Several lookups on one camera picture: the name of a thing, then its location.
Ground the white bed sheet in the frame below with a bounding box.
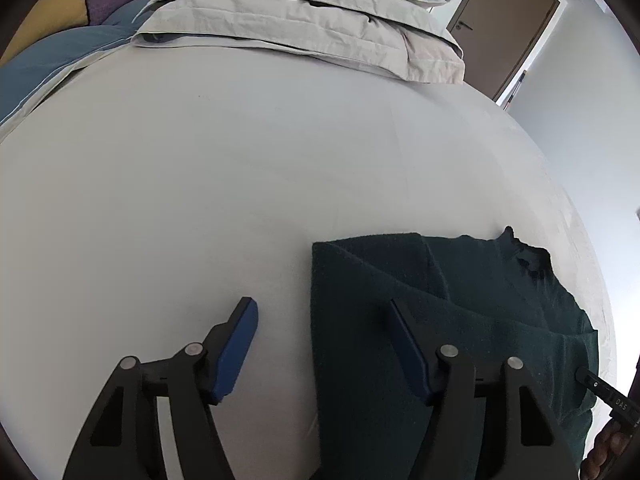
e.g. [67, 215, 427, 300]
[1, 46, 615, 479]

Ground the dark green knit sweater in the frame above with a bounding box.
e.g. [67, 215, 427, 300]
[310, 229, 599, 479]

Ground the yellow patterned cushion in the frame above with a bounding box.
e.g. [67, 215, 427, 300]
[1, 0, 89, 65]

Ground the blue pillow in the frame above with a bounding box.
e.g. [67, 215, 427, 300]
[1, 0, 150, 129]

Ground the brown wooden door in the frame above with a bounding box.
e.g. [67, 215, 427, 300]
[448, 0, 560, 100]

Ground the right hand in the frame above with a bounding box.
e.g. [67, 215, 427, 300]
[579, 419, 630, 480]

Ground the grey folded duvet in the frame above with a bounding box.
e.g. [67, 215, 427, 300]
[136, 0, 465, 84]

